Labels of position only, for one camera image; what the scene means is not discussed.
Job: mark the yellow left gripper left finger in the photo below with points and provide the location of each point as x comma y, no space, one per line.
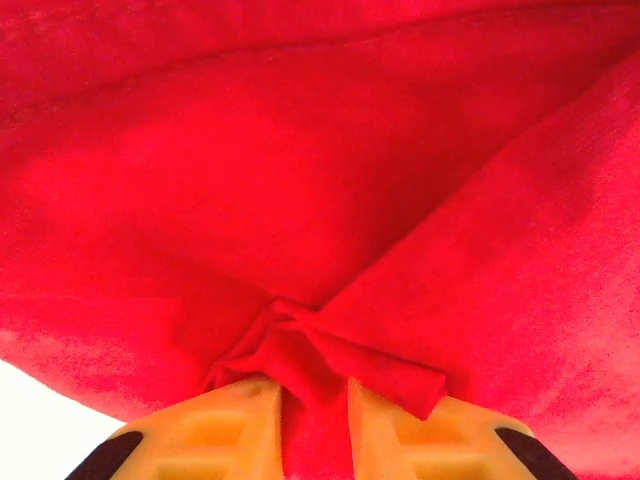
210,440

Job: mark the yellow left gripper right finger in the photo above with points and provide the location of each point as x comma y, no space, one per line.
450,450

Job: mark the red t-shirt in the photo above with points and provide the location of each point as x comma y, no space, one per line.
300,175

